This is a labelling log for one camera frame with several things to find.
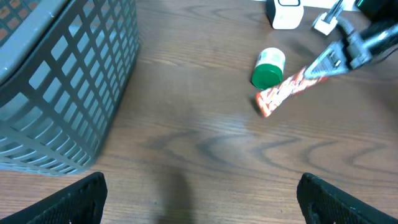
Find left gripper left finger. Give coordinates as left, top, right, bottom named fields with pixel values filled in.
left=1, top=172, right=108, bottom=224

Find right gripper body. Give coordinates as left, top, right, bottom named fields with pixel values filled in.
left=338, top=17, right=397, bottom=70

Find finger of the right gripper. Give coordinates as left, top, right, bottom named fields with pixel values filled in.
left=304, top=40, right=353, bottom=79

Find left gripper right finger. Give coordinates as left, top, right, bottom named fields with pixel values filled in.
left=297, top=172, right=397, bottom=224

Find green lid white jar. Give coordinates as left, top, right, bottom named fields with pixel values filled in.
left=251, top=47, right=286, bottom=90

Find orange chocolate bar wrapper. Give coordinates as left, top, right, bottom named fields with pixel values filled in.
left=255, top=67, right=327, bottom=118

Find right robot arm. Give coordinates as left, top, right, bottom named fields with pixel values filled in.
left=303, top=0, right=397, bottom=79

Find white barcode scanner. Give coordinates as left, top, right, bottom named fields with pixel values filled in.
left=266, top=0, right=304, bottom=30

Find grey plastic shopping basket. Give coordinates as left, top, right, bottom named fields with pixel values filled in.
left=1, top=0, right=139, bottom=175

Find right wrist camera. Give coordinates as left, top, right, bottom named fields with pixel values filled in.
left=312, top=12, right=338, bottom=36

